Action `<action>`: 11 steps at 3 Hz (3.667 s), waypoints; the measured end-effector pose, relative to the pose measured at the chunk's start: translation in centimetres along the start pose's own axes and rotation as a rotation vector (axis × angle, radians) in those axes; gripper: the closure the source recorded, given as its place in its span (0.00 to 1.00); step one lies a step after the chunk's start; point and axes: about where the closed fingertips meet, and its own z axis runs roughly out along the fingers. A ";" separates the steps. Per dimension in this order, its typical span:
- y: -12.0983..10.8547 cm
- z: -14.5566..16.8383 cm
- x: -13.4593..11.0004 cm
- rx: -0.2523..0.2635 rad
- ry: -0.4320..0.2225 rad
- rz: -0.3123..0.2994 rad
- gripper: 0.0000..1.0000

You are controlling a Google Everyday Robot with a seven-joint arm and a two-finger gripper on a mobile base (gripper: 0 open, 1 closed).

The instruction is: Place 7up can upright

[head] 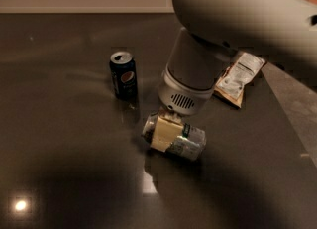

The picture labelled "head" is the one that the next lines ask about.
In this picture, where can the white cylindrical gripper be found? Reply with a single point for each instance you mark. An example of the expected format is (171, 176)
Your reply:
(182, 96)

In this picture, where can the silver 7up can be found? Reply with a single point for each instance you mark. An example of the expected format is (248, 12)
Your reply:
(190, 144)

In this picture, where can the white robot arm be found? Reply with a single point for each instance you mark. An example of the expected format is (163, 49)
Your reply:
(221, 46)

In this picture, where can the dark blue Pepsi can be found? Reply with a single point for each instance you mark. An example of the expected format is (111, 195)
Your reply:
(124, 76)

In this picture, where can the brown chip bag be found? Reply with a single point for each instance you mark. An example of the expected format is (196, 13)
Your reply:
(241, 72)

